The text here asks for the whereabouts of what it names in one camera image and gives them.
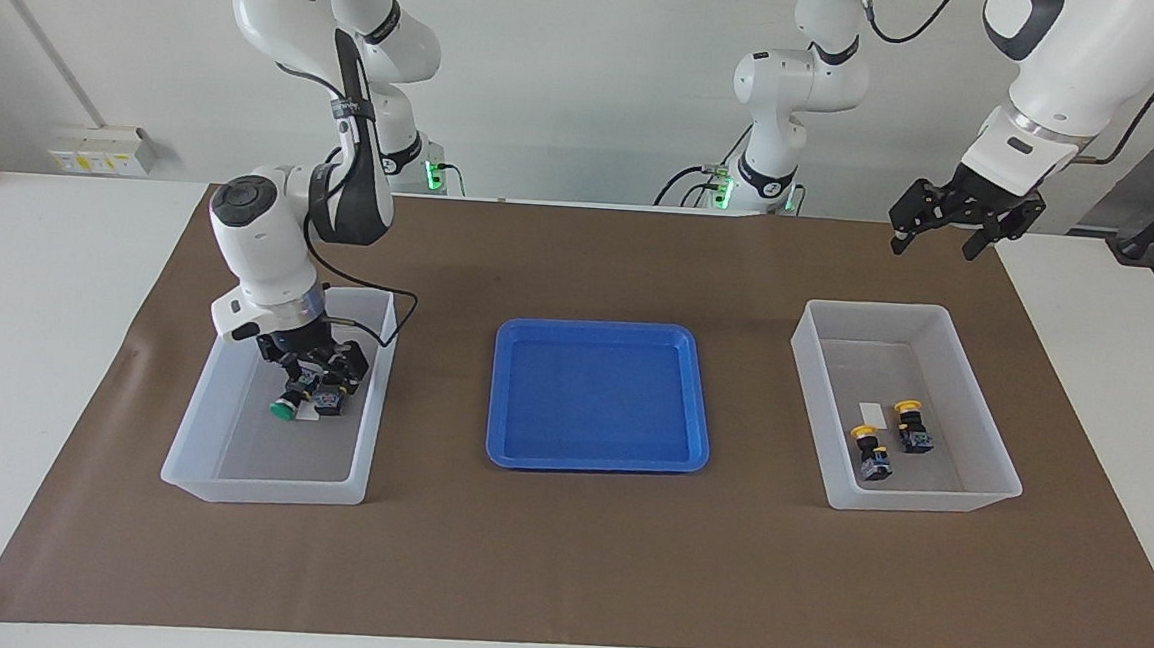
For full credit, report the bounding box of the brown table mat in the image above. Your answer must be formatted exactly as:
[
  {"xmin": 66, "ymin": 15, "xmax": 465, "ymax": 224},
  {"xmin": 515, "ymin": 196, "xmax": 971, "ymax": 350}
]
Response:
[{"xmin": 0, "ymin": 166, "xmax": 1154, "ymax": 648}]

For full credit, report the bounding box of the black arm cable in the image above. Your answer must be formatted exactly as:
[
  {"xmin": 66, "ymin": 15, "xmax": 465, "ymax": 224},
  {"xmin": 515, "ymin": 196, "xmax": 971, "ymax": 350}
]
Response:
[
  {"xmin": 848, "ymin": 0, "xmax": 1154, "ymax": 170},
  {"xmin": 297, "ymin": 212, "xmax": 425, "ymax": 353}
]

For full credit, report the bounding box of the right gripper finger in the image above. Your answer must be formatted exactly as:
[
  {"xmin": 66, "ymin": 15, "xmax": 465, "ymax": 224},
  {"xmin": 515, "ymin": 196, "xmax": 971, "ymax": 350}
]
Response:
[
  {"xmin": 327, "ymin": 341, "xmax": 373, "ymax": 398},
  {"xmin": 275, "ymin": 361, "xmax": 321, "ymax": 399}
]

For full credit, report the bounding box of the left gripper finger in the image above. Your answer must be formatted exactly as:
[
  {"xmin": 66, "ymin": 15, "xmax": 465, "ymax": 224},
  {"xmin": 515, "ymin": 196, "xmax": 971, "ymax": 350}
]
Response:
[
  {"xmin": 887, "ymin": 179, "xmax": 939, "ymax": 259},
  {"xmin": 962, "ymin": 193, "xmax": 1047, "ymax": 265}
]

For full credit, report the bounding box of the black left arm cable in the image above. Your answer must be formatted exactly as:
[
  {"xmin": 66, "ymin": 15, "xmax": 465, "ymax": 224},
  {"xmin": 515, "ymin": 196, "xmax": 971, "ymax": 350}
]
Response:
[{"xmin": 848, "ymin": 0, "xmax": 1154, "ymax": 170}]

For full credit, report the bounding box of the yellow push button switch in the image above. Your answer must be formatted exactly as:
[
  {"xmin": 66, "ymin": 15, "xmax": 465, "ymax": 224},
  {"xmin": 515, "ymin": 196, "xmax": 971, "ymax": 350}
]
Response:
[
  {"xmin": 847, "ymin": 423, "xmax": 896, "ymax": 486},
  {"xmin": 892, "ymin": 398, "xmax": 938, "ymax": 456}
]

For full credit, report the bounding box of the translucent white plastic box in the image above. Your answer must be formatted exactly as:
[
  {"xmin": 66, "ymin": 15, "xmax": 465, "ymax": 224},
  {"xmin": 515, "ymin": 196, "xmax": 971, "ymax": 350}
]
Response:
[
  {"xmin": 159, "ymin": 274, "xmax": 403, "ymax": 514},
  {"xmin": 780, "ymin": 296, "xmax": 1035, "ymax": 521}
]

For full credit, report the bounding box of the white wall power socket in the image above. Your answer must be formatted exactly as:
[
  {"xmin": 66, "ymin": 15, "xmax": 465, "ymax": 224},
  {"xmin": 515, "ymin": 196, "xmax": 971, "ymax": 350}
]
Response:
[{"xmin": 48, "ymin": 122, "xmax": 161, "ymax": 179}]

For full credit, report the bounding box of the blue plastic tray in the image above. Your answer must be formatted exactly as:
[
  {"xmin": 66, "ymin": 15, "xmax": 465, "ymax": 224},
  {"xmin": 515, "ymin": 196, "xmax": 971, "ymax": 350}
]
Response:
[{"xmin": 484, "ymin": 314, "xmax": 719, "ymax": 482}]

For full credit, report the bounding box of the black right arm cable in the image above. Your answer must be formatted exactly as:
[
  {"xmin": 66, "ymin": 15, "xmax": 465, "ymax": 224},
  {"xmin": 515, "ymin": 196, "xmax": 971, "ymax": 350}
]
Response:
[{"xmin": 297, "ymin": 212, "xmax": 425, "ymax": 353}]

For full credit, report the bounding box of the black base cable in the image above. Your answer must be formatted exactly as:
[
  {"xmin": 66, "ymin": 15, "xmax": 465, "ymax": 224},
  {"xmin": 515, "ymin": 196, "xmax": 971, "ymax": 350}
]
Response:
[{"xmin": 652, "ymin": 161, "xmax": 723, "ymax": 212}]

